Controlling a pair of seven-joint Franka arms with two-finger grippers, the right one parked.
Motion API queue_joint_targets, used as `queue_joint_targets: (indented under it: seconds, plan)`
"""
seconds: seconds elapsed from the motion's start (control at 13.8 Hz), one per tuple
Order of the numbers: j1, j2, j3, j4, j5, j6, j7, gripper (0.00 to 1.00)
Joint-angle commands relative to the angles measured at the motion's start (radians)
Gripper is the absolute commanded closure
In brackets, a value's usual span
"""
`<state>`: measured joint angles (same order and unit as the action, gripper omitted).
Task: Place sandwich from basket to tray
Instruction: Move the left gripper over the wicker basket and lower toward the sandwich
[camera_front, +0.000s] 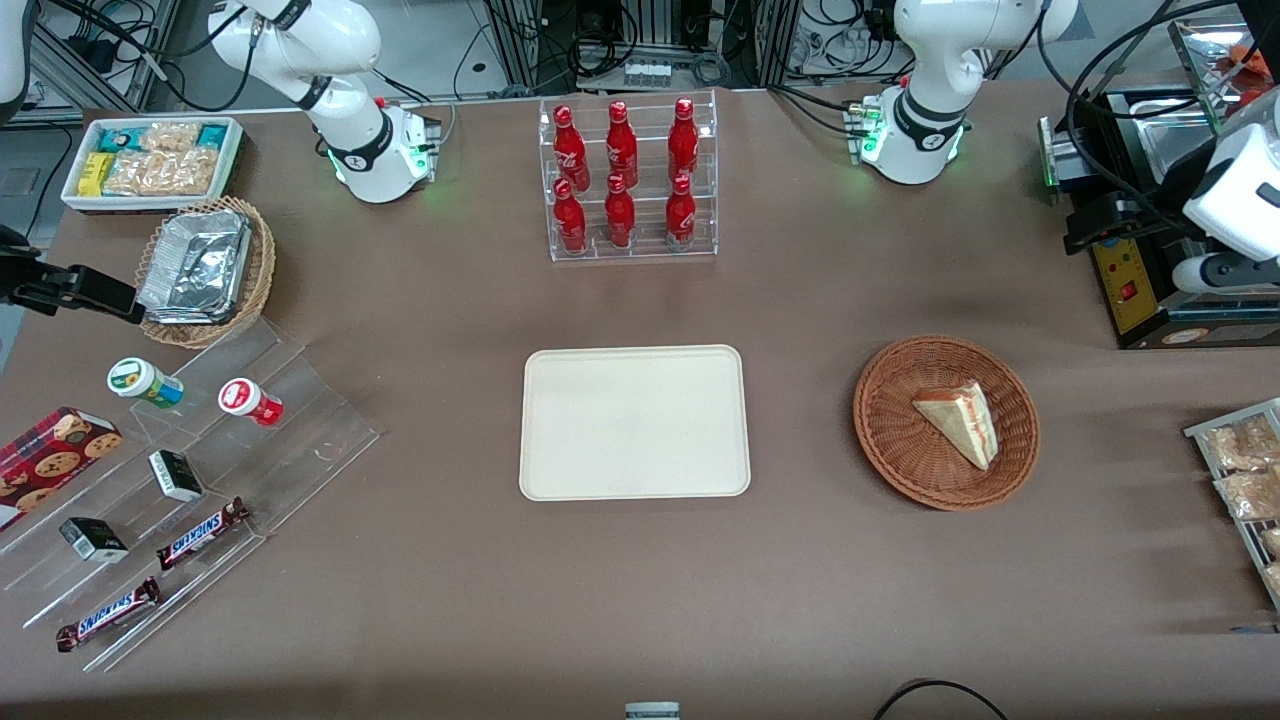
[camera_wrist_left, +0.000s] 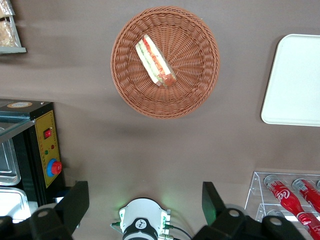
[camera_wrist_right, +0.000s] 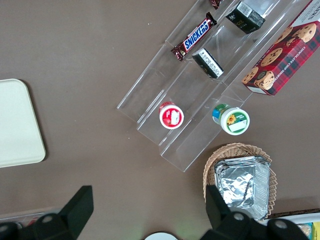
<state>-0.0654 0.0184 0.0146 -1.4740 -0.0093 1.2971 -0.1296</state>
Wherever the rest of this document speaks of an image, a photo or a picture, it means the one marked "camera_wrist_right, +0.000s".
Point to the white snack bin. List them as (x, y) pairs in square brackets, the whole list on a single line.
[(295, 220)]

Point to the clear acrylic tiered stand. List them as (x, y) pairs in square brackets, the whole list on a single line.
[(175, 82)]

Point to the Snickers chocolate bar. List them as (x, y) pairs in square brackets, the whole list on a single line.
[(195, 36), (215, 3)]

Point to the light wicker basket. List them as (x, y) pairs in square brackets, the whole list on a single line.
[(212, 162)]

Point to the green lid sunflower cup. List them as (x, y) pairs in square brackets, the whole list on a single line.
[(235, 121)]

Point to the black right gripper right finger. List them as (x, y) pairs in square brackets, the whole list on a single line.
[(217, 210)]

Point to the yellow snack packet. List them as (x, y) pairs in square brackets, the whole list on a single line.
[(316, 231)]

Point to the red tartan cookie box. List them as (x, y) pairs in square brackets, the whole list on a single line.
[(287, 57)]

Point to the red lid yogurt cup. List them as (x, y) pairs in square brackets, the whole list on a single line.
[(171, 117)]

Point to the stacked aluminium foil containers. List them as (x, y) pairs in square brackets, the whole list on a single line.
[(240, 185)]

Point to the clear bag of crackers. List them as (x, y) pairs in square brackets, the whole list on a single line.
[(305, 229)]

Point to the beige plastic tray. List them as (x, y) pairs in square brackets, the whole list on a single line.
[(17, 122)]

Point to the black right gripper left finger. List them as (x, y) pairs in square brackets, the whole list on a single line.
[(77, 210)]

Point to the small black carton box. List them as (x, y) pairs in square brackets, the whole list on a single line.
[(243, 17), (208, 63)]

